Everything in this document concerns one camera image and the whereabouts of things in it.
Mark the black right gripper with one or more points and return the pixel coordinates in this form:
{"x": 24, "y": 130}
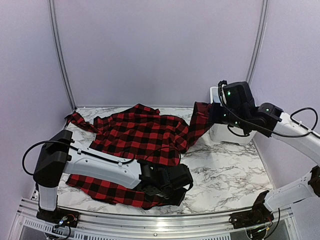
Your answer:
{"x": 214, "y": 116}

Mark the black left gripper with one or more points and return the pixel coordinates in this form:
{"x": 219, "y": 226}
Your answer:
{"x": 178, "y": 199}

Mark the red black plaid shirt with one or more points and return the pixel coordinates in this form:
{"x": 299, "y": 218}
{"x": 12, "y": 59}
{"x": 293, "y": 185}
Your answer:
{"x": 143, "y": 133}

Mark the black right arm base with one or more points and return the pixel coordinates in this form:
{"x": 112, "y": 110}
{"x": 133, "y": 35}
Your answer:
{"x": 259, "y": 214}

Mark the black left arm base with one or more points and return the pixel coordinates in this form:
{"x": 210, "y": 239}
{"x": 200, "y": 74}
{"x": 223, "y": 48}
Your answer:
{"x": 59, "y": 217}

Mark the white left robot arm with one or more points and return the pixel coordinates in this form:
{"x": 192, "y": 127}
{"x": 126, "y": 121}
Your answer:
{"x": 63, "y": 155}

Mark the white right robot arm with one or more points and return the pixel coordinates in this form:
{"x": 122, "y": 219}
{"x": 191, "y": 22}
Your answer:
{"x": 272, "y": 122}

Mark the white plastic laundry bin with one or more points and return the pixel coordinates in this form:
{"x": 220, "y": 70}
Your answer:
{"x": 220, "y": 133}

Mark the aluminium front frame rail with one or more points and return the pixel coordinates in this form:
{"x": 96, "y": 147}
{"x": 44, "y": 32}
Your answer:
{"x": 110, "y": 226}

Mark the right aluminium corner post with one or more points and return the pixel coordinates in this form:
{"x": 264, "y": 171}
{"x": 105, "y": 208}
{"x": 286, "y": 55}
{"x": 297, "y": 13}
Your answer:
{"x": 261, "y": 28}

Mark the aluminium corner post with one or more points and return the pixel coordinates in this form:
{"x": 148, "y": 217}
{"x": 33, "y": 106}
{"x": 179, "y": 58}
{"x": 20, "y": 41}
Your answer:
{"x": 59, "y": 52}
{"x": 261, "y": 28}

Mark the left aluminium corner post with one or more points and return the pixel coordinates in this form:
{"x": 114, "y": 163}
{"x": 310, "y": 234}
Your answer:
{"x": 59, "y": 52}

